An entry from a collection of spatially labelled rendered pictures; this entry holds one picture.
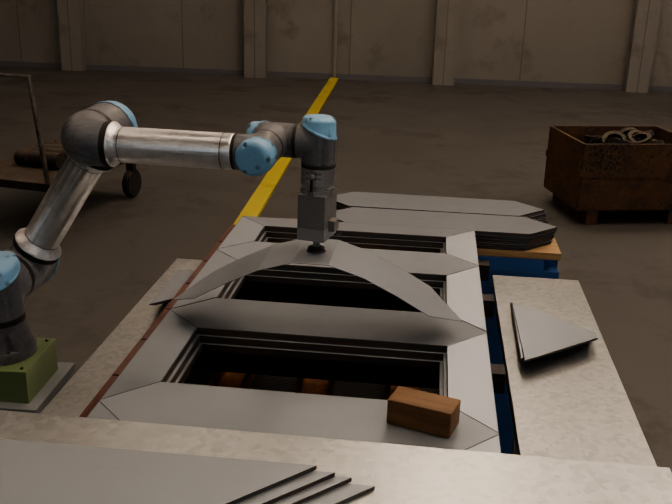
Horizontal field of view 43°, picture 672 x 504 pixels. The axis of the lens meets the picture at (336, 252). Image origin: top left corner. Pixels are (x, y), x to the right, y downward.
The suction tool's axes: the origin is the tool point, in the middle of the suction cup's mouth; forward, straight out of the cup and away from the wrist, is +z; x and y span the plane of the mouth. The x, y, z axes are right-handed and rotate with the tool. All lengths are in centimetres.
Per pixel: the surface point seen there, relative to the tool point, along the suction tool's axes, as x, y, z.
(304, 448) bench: -27, -80, -3
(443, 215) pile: -9, 101, 17
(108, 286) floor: 180, 187, 103
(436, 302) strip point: -26.9, 7.0, 9.7
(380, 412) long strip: -26.1, -35.8, 15.6
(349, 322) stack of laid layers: -8.1, 1.6, 15.7
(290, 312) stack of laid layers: 6.7, 1.9, 15.8
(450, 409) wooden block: -39, -39, 10
